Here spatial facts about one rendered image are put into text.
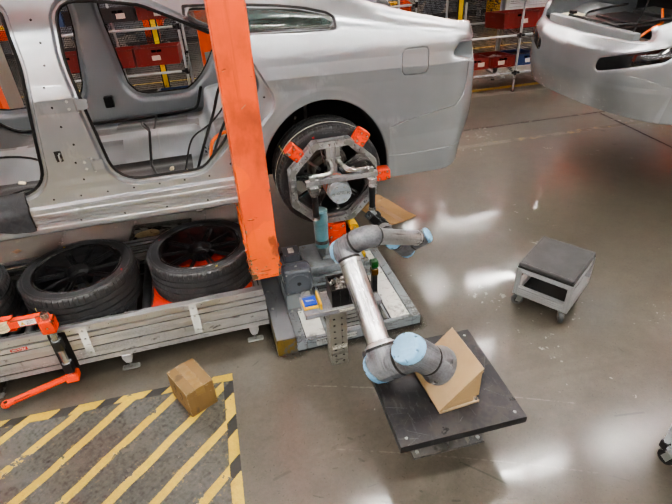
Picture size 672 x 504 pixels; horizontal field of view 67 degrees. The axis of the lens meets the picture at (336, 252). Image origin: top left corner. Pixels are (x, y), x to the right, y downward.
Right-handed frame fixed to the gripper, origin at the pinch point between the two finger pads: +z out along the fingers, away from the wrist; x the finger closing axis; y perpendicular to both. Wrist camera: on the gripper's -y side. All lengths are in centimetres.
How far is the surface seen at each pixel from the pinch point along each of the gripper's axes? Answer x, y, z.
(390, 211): -8, 81, 99
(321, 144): 14, -53, 4
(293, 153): 0, -63, 4
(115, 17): -63, -165, 381
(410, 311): -30, 49, -37
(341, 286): -31, -20, -57
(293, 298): -73, -7, -11
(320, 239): -30.7, -18.8, -7.9
